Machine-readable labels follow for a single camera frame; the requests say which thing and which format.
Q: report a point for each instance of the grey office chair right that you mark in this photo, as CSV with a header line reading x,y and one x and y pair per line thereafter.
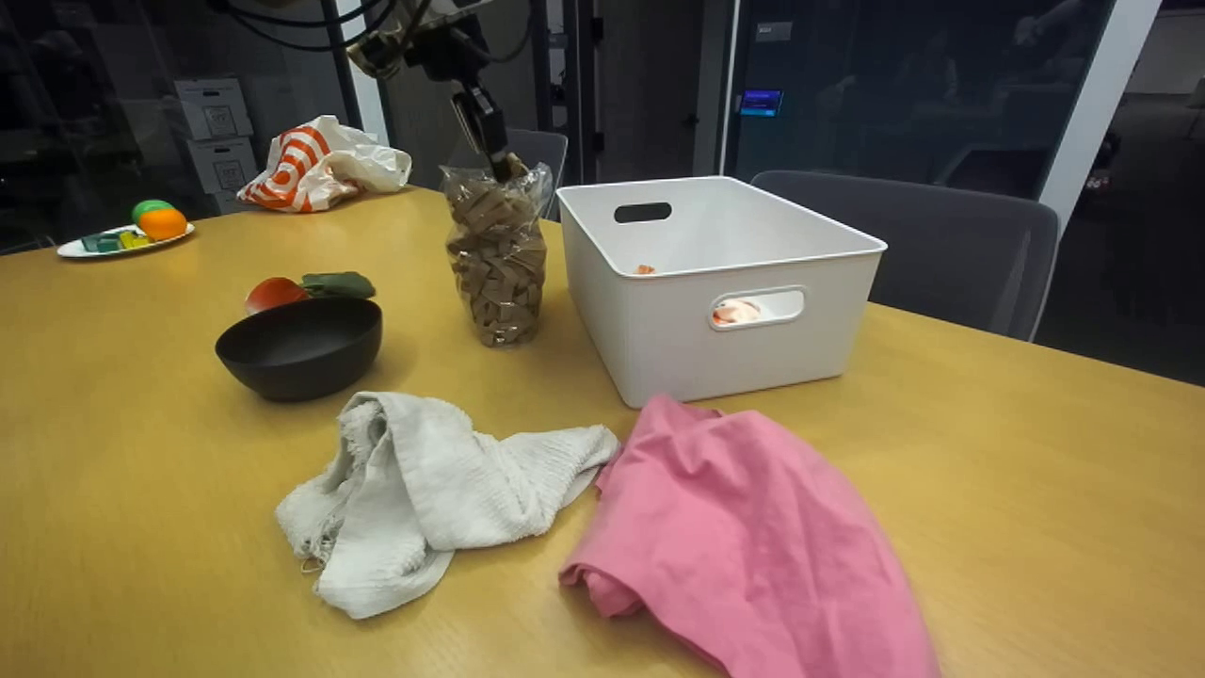
x,y
954,255

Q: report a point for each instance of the pink cloth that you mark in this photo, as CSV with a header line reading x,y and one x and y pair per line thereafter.
x,y
749,546

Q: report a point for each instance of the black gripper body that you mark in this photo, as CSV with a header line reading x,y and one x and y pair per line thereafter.
x,y
451,50

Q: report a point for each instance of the white plastic storage bin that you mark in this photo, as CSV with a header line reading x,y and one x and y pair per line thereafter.
x,y
710,284

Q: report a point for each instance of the grey office chair left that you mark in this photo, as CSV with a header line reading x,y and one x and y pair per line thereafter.
x,y
545,147

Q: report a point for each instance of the black bowl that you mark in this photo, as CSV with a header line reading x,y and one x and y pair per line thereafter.
x,y
305,348

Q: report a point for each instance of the orange white plastic bag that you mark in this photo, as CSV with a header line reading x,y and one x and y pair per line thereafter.
x,y
324,162

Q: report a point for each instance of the white plate with toys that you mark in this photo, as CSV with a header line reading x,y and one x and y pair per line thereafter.
x,y
151,225

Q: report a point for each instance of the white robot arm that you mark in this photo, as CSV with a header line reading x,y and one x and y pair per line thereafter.
x,y
369,36

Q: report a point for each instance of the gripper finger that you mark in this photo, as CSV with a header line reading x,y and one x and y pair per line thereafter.
x,y
488,124

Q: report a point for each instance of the clear bag of rubber bands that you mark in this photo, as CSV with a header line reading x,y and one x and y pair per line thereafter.
x,y
493,248

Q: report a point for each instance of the grey office chair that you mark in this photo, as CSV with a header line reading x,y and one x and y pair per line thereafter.
x,y
545,147
954,255

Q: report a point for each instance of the white grey cloth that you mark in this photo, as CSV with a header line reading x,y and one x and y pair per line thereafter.
x,y
412,482

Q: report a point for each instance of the red plush radish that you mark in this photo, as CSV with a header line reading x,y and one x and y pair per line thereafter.
x,y
316,284

